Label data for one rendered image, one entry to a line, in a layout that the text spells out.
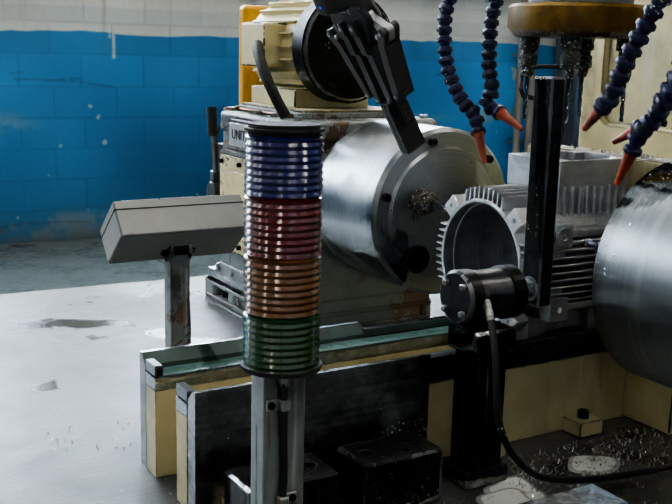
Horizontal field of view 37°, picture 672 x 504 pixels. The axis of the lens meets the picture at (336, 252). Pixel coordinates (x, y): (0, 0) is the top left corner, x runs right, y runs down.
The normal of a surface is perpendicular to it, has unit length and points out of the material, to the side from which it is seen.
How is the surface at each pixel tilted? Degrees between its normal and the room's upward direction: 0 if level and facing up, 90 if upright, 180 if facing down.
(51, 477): 0
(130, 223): 50
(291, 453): 90
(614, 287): 92
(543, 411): 90
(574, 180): 90
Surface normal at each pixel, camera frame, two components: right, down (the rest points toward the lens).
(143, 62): 0.48, 0.19
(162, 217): 0.41, -0.49
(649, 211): -0.65, -0.56
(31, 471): 0.03, -0.98
